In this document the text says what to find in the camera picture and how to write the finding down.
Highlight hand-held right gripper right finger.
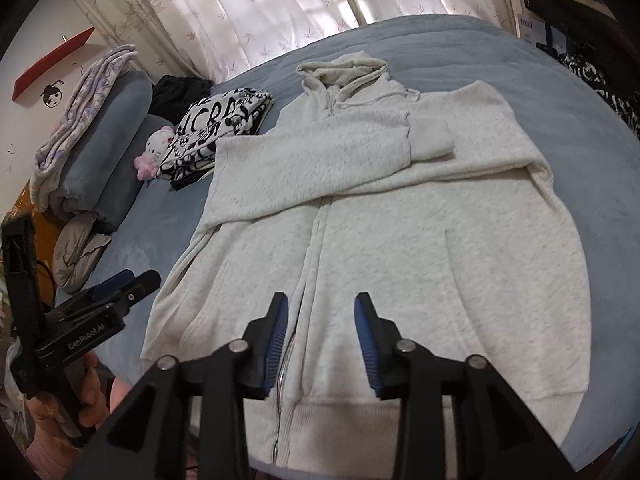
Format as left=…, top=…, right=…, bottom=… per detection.
left=353, top=291, right=554, bottom=480

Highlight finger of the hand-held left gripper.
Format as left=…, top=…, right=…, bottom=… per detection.
left=87, top=269, right=138, bottom=303
left=106, top=269, right=162, bottom=312

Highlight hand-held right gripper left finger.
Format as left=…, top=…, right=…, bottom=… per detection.
left=90, top=291, right=291, bottom=480

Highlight light grey zip hoodie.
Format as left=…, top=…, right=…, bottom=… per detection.
left=140, top=51, right=591, bottom=466

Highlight person's left hand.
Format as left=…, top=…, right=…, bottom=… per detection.
left=74, top=351, right=132, bottom=433

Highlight folded blue grey blanket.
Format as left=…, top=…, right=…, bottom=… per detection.
left=94, top=112, right=177, bottom=234

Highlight orange wooden headboard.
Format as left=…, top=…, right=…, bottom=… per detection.
left=0, top=180, right=63, bottom=306

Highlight white pink cat plush toy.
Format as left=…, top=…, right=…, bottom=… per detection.
left=133, top=125, right=176, bottom=181

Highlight grey blue pillows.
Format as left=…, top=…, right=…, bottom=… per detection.
left=64, top=71, right=154, bottom=203

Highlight white purple floral quilt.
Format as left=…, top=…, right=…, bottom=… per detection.
left=30, top=45, right=139, bottom=211

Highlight black white printed folded garment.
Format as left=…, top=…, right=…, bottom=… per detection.
left=155, top=89, right=275, bottom=183

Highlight crumpled black garment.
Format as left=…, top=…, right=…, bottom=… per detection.
left=150, top=75, right=216, bottom=123

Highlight blue bed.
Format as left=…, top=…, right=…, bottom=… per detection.
left=30, top=14, right=640, bottom=480

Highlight black white patterned cloth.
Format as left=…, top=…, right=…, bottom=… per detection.
left=559, top=52, right=640, bottom=137

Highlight white printed box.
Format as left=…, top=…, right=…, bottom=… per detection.
left=517, top=14, right=547, bottom=47

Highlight cartoon face wall sticker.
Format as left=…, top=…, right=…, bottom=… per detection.
left=41, top=80, right=66, bottom=110

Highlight red wall shelf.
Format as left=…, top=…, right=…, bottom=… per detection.
left=13, top=26, right=96, bottom=104

